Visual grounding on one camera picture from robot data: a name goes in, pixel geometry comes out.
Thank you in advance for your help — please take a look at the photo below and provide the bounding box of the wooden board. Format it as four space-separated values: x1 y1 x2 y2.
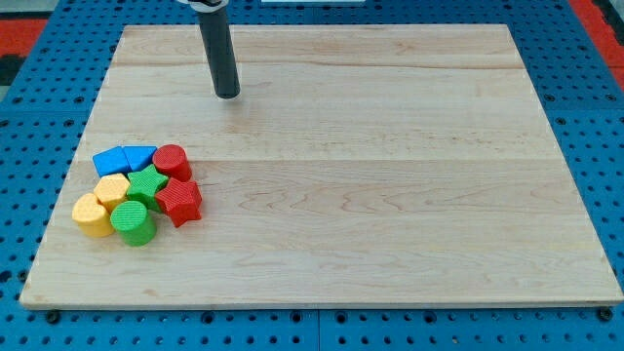
20 24 623 310

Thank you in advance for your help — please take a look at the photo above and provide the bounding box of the red star block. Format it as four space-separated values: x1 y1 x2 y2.
155 177 203 227

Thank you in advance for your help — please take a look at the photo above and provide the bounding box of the red cylinder block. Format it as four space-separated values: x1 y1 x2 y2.
152 144 192 181

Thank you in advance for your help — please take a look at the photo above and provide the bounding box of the green star block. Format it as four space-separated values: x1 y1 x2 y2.
127 165 169 213

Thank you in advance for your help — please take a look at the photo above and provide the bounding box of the blue triangle block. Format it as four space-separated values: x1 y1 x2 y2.
122 145 157 172

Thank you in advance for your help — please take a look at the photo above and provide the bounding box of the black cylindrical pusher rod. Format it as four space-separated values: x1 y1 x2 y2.
188 0 240 99

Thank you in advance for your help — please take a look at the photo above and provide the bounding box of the green cylinder block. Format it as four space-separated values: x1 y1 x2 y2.
110 200 157 247

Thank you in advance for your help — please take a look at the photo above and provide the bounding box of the yellow hexagon block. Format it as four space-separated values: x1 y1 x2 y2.
94 174 130 213

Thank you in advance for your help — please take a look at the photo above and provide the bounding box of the blue cube block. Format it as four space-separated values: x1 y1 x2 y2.
92 146 132 177

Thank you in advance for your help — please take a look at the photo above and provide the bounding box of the yellow heart block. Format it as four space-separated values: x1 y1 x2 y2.
71 193 115 238

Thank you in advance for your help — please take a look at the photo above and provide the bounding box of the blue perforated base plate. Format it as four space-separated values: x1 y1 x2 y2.
1 1 623 350

